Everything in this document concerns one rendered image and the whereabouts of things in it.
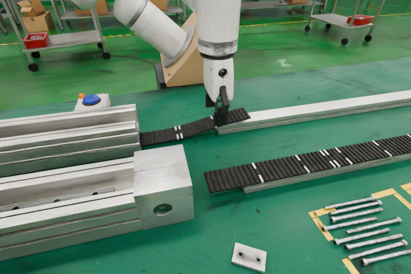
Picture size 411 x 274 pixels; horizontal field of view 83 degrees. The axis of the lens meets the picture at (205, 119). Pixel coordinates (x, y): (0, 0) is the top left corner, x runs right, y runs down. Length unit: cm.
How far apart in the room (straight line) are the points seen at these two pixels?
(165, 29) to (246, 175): 59
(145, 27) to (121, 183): 56
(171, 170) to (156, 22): 59
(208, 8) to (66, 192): 41
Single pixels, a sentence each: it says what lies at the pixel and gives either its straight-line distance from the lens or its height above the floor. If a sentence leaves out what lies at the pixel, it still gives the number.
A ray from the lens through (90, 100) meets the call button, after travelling 69.
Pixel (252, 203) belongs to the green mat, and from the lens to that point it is 48.
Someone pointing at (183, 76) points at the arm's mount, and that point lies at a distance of 84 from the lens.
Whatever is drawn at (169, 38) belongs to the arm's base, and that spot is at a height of 92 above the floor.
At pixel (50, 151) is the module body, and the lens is 59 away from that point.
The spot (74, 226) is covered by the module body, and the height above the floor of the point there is 83.
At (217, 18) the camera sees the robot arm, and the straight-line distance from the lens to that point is 46.
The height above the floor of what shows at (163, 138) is 79.
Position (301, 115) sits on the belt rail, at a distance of 70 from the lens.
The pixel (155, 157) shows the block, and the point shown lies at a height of 87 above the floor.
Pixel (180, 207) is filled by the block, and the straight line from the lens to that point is 42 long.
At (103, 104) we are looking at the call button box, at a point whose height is 84.
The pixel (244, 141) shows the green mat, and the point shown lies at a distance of 60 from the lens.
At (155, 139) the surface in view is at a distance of 61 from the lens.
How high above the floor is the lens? 117
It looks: 36 degrees down
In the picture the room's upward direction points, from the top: straight up
